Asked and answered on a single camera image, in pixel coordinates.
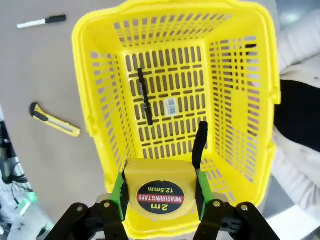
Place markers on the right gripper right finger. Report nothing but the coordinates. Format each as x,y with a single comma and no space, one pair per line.
203,200

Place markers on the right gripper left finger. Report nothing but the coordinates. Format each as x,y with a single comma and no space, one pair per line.
120,200

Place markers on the yellow measuring tape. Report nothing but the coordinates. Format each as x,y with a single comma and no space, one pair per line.
160,197

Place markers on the black pen yellow tip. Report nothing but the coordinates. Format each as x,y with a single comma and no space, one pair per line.
145,97

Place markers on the yellow plastic shopping basket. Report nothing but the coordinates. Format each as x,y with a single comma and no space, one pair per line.
100,75

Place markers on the person in white cardigan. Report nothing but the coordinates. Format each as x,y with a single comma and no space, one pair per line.
300,112

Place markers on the white barcode sticker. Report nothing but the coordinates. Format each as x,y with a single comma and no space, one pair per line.
170,107

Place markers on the yellow black utility knife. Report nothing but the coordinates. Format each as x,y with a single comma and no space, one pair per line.
55,122

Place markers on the white marker black cap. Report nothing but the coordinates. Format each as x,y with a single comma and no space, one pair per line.
55,19

